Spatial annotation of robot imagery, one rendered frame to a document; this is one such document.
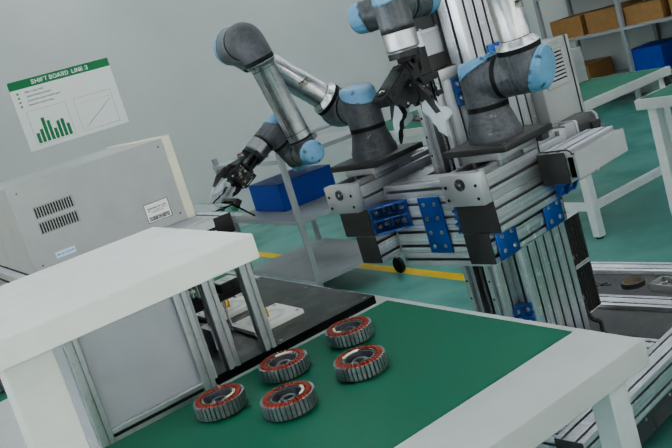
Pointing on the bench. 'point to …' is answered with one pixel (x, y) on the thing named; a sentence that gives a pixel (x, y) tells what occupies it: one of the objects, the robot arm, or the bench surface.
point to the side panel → (139, 368)
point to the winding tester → (90, 203)
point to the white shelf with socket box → (95, 313)
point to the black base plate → (314, 309)
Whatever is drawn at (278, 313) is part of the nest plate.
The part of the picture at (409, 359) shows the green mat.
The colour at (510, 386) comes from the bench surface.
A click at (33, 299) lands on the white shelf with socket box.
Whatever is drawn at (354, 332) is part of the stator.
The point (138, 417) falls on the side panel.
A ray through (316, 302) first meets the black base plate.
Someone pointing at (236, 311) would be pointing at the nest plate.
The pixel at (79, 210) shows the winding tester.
